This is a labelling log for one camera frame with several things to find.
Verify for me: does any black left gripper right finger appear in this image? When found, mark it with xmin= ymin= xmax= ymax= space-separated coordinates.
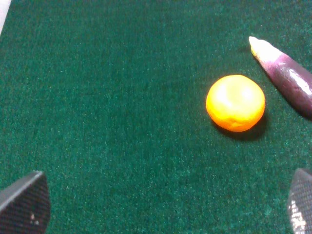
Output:
xmin=287 ymin=168 xmax=312 ymax=234

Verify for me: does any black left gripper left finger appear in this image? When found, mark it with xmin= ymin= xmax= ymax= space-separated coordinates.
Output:
xmin=0 ymin=171 xmax=51 ymax=234

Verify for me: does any orange mandarin fruit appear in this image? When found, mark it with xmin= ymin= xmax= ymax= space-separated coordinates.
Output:
xmin=206 ymin=75 xmax=266 ymax=132

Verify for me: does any purple white eggplant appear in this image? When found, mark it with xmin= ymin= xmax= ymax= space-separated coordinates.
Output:
xmin=249 ymin=36 xmax=312 ymax=119

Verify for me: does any green felt table mat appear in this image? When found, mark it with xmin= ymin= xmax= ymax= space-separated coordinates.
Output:
xmin=0 ymin=0 xmax=312 ymax=234

